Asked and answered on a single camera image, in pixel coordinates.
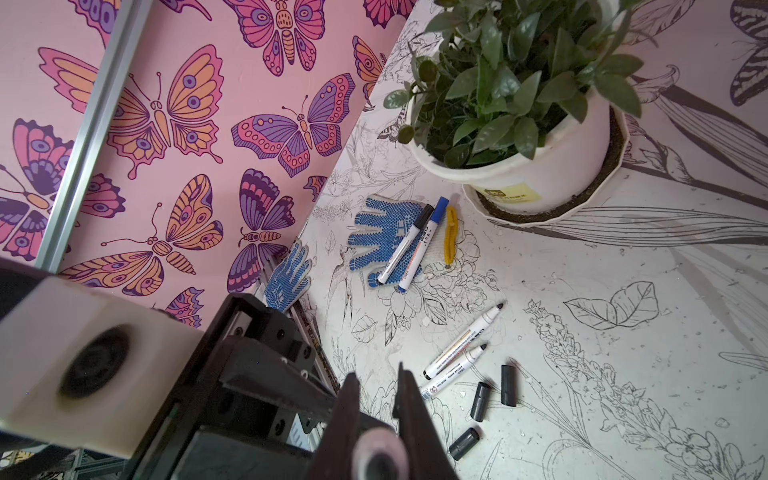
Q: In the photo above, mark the white marker blue tip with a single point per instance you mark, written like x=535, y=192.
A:
x=422, y=247

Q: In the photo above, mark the white pot saucer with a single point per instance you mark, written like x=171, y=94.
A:
x=561, y=180

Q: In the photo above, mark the green potted plant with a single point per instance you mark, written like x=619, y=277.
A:
x=506, y=73

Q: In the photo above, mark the white plastic flower pot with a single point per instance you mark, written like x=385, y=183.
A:
x=516, y=100

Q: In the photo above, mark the white marker black tip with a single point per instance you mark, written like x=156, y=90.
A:
x=452, y=372
x=405, y=243
x=380, y=454
x=469, y=334

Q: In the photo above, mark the blue dotted glove on rail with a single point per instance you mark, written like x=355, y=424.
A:
x=290, y=280

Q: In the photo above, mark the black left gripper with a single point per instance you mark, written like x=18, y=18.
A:
x=247, y=406

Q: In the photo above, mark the aluminium frame rail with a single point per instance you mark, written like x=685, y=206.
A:
x=112, y=74

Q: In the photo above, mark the blue dotted work glove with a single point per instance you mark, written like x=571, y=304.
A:
x=377, y=231

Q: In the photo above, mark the black pen cap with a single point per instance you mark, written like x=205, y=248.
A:
x=508, y=388
x=481, y=401
x=464, y=443

